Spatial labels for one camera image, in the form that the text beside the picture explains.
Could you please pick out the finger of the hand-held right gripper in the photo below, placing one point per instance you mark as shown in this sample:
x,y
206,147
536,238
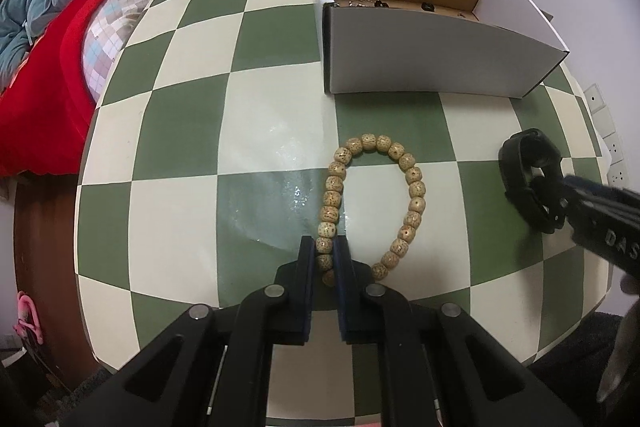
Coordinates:
x,y
610,199
610,239

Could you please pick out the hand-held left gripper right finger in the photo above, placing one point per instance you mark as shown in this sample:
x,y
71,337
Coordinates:
x,y
344,287

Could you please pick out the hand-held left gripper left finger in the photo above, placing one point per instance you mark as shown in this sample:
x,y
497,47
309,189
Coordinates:
x,y
306,287

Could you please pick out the black wrist band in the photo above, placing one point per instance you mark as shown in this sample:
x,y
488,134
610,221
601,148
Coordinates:
x,y
515,167

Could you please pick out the white cardboard box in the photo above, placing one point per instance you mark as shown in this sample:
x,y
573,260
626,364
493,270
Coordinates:
x,y
425,57

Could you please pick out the person's right trouser leg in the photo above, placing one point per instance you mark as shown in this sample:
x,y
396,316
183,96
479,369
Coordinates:
x,y
565,367

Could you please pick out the green checkered tablecloth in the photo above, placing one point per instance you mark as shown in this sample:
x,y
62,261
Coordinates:
x,y
175,207

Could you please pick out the pink sandal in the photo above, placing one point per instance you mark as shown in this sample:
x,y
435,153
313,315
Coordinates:
x,y
27,317

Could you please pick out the red blanket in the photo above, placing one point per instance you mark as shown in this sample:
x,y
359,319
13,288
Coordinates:
x,y
50,82

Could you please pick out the white wall socket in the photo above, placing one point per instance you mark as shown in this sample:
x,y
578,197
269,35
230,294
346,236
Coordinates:
x,y
617,173
612,149

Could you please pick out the blank white wall plate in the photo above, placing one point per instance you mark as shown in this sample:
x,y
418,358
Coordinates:
x,y
605,123

